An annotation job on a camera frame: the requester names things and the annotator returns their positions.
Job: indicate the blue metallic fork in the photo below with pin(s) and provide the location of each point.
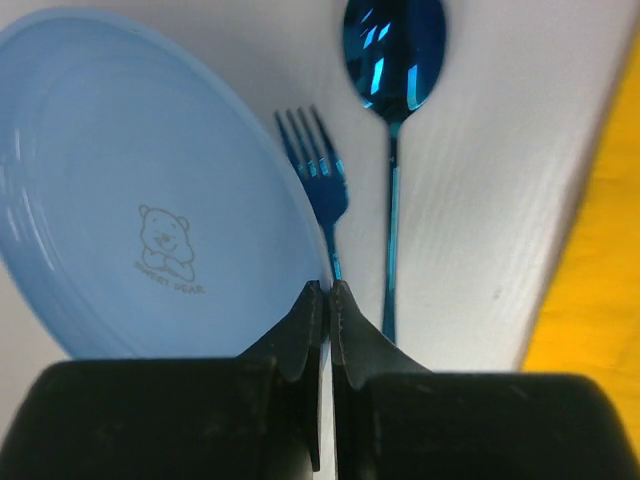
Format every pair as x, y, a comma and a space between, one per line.
321, 173

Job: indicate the blue metallic spoon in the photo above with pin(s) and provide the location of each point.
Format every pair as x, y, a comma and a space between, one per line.
394, 52

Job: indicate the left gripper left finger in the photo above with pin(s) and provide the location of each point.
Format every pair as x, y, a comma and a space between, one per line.
254, 416

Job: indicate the yellow Pikachu cloth placemat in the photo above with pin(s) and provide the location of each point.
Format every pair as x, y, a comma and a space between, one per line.
589, 322

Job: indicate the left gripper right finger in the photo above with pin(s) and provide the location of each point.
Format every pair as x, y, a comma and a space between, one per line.
395, 419

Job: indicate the light blue plate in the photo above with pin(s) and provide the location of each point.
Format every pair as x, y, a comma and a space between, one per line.
145, 212

